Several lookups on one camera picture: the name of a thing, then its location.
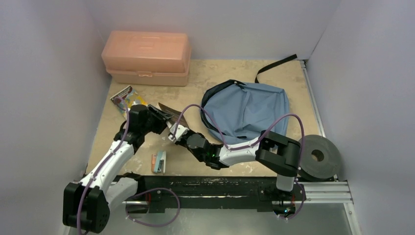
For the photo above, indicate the pink plastic storage box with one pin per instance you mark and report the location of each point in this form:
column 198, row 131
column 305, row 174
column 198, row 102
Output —
column 148, row 58

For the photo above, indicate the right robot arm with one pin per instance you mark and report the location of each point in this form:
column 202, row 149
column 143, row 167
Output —
column 278, row 153

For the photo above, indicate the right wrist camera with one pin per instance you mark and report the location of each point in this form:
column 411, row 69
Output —
column 176, row 131

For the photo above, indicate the small orange eraser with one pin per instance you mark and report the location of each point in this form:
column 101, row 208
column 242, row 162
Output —
column 154, row 163

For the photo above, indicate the black book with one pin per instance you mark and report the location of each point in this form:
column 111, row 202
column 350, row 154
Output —
column 175, row 115

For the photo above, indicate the blue backpack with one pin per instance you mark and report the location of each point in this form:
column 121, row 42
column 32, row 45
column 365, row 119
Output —
column 237, row 111

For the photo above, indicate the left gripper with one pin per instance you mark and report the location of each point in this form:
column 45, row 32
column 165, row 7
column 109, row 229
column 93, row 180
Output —
column 160, row 117

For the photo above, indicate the grey tape roll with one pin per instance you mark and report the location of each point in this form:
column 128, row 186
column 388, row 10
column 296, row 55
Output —
column 320, row 160

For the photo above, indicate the light blue stapler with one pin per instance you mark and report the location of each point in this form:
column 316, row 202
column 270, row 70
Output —
column 161, row 157

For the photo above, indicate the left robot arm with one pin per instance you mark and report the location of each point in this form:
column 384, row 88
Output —
column 88, row 203

